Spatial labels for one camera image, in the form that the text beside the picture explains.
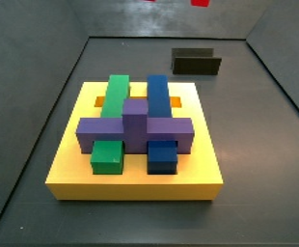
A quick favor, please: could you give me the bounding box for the yellow base board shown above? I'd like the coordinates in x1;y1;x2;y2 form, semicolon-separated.
45;82;222;201

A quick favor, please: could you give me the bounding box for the black U-shaped holder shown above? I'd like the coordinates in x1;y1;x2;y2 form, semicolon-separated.
170;48;221;75

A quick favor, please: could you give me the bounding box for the red cross-shaped block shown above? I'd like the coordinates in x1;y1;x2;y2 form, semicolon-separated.
142;0;209;8

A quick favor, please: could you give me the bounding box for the green long block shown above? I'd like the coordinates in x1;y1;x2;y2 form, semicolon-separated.
90;75;129;175

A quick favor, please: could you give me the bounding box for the purple cross-shaped block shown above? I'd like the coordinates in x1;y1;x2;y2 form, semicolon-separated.
76;99;194;154

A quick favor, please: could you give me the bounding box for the blue long block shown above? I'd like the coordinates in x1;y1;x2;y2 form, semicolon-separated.
146;75;177;175

